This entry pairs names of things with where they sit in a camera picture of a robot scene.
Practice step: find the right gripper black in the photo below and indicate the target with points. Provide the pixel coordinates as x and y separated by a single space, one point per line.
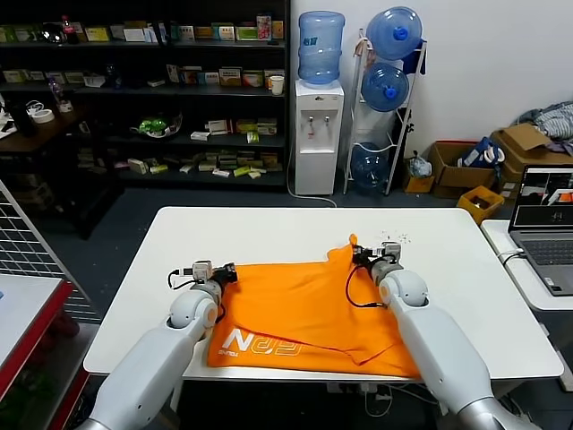
367 257

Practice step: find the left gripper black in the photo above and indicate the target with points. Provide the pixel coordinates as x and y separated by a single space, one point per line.
226 274

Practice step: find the orange t-shirt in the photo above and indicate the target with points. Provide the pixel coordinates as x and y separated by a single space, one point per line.
291 304

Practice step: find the pile of grey clothes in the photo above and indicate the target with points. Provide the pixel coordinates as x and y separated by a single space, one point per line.
555 117

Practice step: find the small cardboard box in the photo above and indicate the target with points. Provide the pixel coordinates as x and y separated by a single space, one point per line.
418 183

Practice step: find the blue water jug lying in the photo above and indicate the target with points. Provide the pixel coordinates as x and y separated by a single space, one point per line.
389 34
369 164
380 88

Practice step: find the white water dispenser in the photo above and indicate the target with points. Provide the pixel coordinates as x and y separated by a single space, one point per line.
318 169

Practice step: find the yellow green small box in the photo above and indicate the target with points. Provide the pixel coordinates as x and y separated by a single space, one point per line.
242 171

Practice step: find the grey plastic bag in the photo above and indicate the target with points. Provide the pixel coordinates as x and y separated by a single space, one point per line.
418 165

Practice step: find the yellow plastic bin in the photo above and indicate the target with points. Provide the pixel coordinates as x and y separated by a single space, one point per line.
470 204

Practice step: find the open brown cardboard box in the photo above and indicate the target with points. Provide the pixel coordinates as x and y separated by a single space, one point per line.
452 178

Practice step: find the small flat white box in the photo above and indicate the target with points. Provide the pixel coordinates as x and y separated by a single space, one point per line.
200 135

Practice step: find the white red long box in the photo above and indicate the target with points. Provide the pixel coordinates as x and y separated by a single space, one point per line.
218 127

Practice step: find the small white side table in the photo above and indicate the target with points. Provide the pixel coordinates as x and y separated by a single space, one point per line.
524 282

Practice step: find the green plastic bag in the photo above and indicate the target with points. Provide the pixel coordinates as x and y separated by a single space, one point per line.
152 126

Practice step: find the grey laptop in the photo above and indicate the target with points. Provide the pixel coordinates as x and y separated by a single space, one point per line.
546 251

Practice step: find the black shelving unit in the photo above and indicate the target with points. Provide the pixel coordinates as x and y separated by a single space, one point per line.
201 91

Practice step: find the white paper cup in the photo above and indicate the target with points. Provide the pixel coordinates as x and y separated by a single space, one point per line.
276 86

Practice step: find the orange white box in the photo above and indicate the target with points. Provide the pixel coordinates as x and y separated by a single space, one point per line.
230 77

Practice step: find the cardboard box with flap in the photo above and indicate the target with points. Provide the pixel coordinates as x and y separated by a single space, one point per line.
524 137

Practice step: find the red-edged white table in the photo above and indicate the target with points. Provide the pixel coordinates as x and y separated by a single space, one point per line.
27 300

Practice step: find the pink cloth on rack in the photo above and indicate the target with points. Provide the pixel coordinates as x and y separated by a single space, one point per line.
359 49

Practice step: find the upright blue water jug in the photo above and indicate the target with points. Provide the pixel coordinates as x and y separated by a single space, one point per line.
320 48

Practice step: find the brown wooden table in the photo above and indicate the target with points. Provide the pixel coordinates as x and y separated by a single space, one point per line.
45 131

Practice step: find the white tape roll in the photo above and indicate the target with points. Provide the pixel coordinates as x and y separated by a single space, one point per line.
44 116

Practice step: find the white green red box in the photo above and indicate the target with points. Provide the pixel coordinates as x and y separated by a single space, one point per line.
223 33

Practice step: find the orange yellow box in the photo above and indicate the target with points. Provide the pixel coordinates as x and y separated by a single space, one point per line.
277 31

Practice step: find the pink flowered box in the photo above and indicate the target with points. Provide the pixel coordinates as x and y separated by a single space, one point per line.
263 28

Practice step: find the clear plastic bottle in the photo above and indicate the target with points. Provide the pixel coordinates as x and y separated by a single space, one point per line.
55 92

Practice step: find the yellow flat box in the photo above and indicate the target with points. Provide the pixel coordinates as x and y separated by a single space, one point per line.
97 34

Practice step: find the cola bottle red cap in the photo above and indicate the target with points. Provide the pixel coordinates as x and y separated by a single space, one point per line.
70 32

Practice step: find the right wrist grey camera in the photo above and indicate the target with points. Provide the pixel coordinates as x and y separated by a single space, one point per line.
390 251

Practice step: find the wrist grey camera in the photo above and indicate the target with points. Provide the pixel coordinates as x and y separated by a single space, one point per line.
390 251
202 270

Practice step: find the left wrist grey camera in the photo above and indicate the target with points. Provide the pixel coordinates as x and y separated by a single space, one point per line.
202 270

